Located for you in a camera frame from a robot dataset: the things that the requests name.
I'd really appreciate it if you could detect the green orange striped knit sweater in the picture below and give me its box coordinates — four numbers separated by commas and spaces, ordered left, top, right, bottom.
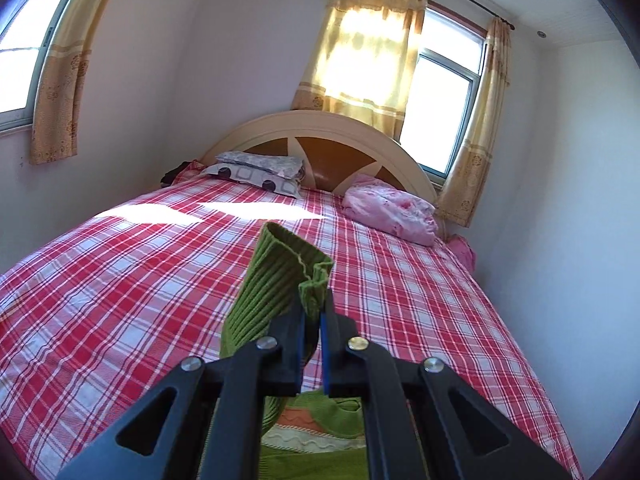
219, 222, 369, 479

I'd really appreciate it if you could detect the red white plaid bed sheet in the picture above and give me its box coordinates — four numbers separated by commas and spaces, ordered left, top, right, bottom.
1, 168, 582, 479

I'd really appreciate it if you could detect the pink cloth beside bed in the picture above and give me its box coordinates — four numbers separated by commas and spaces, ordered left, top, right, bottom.
446, 234, 476, 274

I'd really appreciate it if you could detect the yellow curtain centre window right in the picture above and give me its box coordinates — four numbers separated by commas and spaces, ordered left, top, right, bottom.
436, 18, 511, 228

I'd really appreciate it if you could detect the pink floral pillow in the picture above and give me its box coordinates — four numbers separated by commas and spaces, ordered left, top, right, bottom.
342, 174, 438, 247

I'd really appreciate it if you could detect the dark cloth beside bed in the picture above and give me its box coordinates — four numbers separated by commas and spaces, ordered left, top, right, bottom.
160, 162, 190, 188

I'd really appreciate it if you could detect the white bus print pillow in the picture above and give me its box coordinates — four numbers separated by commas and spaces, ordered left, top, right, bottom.
202, 162, 300, 198

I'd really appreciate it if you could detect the grey patterned pillow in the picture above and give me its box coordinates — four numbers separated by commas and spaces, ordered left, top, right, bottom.
216, 151, 305, 179

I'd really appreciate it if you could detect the cream arched wooden headboard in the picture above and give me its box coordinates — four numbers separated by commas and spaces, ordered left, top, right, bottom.
201, 110, 436, 203

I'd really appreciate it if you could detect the yellow curtain side window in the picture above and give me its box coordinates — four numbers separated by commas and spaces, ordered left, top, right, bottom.
29, 0, 108, 165

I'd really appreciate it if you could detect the yellow curtain centre window left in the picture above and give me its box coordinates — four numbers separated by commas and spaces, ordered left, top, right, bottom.
292, 0, 427, 140

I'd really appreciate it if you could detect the side window aluminium frame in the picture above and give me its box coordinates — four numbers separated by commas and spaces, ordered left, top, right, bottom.
1, 0, 70, 131

